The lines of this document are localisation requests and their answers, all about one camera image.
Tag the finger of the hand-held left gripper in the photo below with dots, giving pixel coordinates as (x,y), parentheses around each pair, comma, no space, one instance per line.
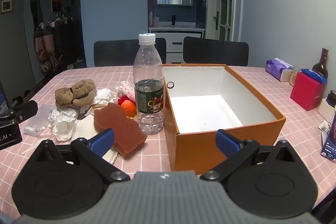
(26,109)

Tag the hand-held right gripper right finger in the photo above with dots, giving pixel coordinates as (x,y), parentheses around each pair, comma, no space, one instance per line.
(227,140)

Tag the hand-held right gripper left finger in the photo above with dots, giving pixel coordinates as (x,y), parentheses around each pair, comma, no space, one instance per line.
(103,140)

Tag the clear plastic bag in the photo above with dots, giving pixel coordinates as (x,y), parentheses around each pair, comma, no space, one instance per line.
(39,119)

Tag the brown sponge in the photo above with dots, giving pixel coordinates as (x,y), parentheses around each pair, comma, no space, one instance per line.
(118,124)

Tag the orange wooden box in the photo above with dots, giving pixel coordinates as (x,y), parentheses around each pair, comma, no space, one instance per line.
(199,153)

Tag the white ruffled cloth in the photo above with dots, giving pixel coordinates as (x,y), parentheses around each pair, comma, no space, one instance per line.
(105,95)
(63,125)

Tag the brown plush toy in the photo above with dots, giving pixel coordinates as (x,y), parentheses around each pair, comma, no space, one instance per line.
(78,94)

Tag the white plastic strip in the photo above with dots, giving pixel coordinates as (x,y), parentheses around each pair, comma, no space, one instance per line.
(30,149)

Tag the orange crochet ball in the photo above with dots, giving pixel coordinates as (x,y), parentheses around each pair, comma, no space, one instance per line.
(129,107)

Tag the red crochet flower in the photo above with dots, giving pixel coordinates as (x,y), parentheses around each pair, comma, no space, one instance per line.
(122,101)

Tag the pink white crochet flower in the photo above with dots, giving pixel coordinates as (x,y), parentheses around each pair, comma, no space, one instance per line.
(127,90)

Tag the pink hanging bags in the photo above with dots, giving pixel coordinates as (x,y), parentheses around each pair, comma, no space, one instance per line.
(44,45)

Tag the pink checked tablecloth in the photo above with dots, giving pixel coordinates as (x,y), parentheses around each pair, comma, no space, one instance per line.
(296,129)

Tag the clear plastic water bottle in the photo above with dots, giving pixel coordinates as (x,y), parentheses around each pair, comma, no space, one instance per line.
(148,74)

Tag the purple tissue pack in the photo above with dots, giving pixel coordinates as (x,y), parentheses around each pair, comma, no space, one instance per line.
(275,69)

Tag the black chair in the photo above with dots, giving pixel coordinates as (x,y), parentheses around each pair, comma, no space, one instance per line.
(118,53)
(218,52)

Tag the small white speaker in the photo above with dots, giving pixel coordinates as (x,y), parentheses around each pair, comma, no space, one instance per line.
(294,79)

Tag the red box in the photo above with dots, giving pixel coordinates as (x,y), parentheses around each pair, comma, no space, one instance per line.
(305,94)

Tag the dark printed box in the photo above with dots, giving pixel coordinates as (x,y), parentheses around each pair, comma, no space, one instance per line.
(330,142)

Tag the small framed picture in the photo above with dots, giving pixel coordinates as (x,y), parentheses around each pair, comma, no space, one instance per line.
(6,5)

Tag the blue packet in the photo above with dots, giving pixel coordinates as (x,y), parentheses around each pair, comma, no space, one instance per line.
(315,75)

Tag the dark wine bottle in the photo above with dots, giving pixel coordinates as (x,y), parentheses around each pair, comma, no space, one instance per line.
(320,66)

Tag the white vanity cabinet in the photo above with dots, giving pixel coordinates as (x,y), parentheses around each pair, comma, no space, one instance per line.
(173,35)

